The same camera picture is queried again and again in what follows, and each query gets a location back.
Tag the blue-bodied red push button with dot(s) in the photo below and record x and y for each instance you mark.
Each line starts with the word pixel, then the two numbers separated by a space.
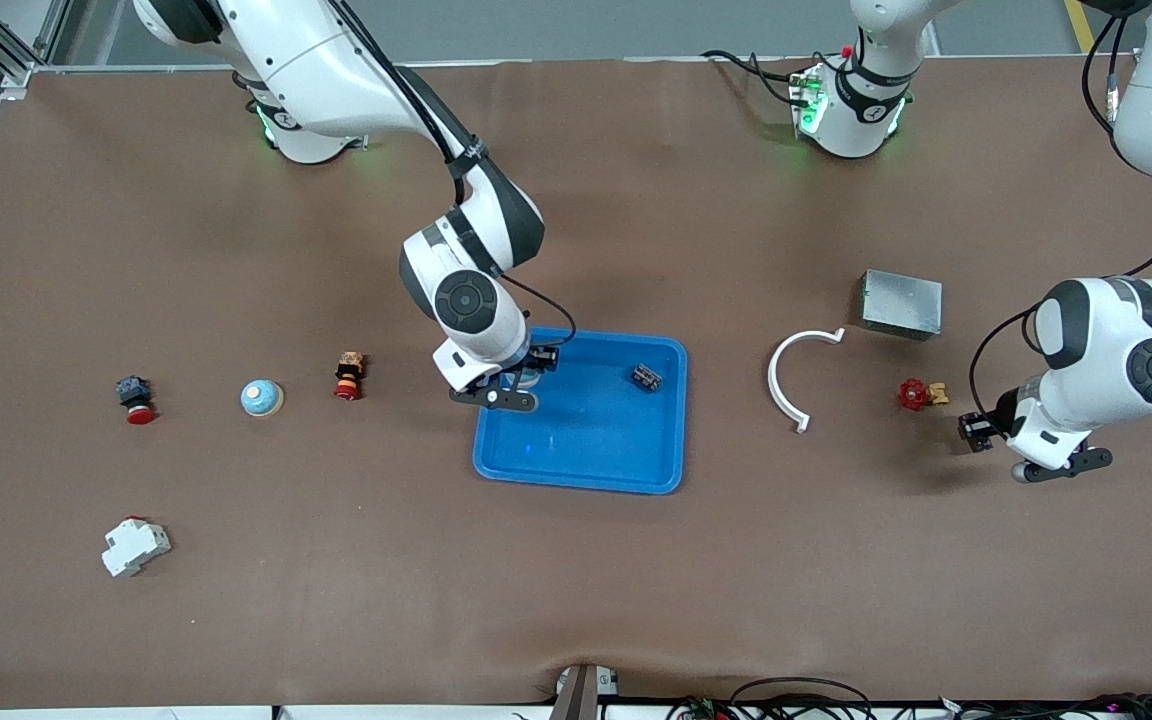
pixel 134 393

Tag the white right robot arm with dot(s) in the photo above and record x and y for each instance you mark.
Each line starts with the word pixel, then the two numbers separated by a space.
pixel 316 70

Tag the orange-bodied emergency stop button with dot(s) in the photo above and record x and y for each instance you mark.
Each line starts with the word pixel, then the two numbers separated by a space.
pixel 348 378

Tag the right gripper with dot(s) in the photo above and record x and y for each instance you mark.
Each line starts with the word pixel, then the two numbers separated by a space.
pixel 539 358

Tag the brass valve red handwheel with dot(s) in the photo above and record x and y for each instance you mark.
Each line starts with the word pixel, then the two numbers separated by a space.
pixel 913 394

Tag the blue dome bell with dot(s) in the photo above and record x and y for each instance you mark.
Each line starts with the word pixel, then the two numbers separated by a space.
pixel 528 379
pixel 262 398

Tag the grey metal box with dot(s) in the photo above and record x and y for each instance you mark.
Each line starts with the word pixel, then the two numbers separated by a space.
pixel 901 305

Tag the white curved pipe clamp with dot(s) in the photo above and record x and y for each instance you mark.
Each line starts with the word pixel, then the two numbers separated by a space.
pixel 772 383

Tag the grey metal post bracket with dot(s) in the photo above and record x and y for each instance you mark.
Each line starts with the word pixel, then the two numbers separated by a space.
pixel 581 695

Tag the aluminium frame profile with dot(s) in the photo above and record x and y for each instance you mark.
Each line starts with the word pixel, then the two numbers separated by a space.
pixel 6 55

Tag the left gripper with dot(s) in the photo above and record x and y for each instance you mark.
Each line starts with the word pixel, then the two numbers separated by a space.
pixel 1002 412

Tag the short dark electrolytic capacitor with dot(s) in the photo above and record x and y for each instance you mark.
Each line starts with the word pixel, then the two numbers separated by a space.
pixel 647 378

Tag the white circuit breaker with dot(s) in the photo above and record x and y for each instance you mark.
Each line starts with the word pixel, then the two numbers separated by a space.
pixel 134 548

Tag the brown table mat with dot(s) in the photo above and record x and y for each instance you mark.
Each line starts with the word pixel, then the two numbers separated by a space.
pixel 576 600

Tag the blue plastic tray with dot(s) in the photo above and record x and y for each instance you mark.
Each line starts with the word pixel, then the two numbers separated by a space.
pixel 596 440

